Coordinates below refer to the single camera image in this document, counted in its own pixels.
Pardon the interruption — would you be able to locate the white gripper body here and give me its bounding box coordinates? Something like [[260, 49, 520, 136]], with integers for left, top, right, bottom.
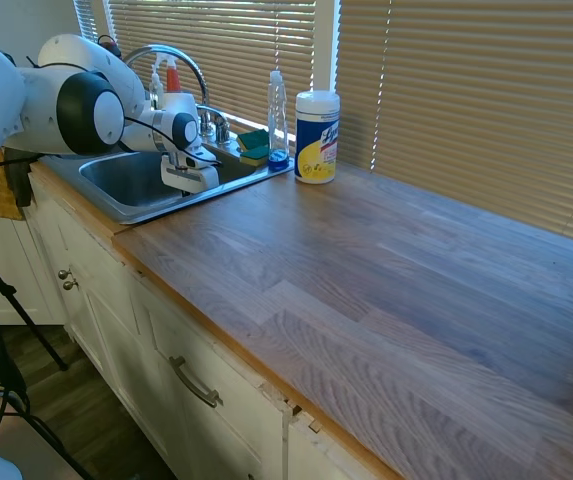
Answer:
[[160, 148, 220, 192]]

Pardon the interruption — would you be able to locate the stainless steel double sink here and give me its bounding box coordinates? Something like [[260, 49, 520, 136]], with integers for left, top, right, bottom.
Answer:
[[39, 130, 296, 226]]

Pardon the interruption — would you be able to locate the chrome side sprayer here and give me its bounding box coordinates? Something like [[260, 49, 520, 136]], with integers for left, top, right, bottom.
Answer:
[[196, 103, 233, 147]]

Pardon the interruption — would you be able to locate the yellow green sponge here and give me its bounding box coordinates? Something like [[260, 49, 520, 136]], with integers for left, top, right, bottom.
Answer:
[[239, 145, 271, 169], [236, 128, 271, 152]]

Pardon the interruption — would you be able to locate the red spray bottle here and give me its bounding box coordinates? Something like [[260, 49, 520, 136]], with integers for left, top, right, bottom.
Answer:
[[154, 53, 184, 95]]

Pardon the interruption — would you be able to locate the clear Dawn dish soap bottle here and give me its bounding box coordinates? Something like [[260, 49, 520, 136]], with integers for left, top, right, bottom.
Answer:
[[266, 69, 290, 174]]

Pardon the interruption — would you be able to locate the chrome kitchen faucet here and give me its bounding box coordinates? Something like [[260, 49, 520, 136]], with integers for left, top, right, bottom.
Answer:
[[122, 43, 211, 109]]

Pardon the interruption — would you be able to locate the Lysol wipes canister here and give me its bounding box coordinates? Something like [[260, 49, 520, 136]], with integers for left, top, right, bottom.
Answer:
[[293, 89, 342, 186]]

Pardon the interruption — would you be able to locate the white kitchen cabinet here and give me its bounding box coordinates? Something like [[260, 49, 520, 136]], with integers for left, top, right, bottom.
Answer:
[[0, 164, 402, 480]]

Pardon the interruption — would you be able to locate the dark hanging cloth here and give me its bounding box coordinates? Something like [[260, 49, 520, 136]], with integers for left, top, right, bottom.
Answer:
[[4, 148, 36, 209]]

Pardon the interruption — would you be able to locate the narrow beige window blind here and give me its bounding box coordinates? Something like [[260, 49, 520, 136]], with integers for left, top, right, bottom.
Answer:
[[72, 0, 98, 44]]

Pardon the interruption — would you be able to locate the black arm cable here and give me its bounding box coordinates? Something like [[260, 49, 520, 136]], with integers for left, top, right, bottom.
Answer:
[[122, 114, 208, 169]]

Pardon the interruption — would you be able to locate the metal cabinet bar handle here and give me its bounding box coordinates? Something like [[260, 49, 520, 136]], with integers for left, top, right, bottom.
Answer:
[[167, 355, 225, 409]]

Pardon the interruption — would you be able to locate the black camera tripod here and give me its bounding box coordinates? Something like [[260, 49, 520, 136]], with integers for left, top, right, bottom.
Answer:
[[0, 233, 71, 372]]

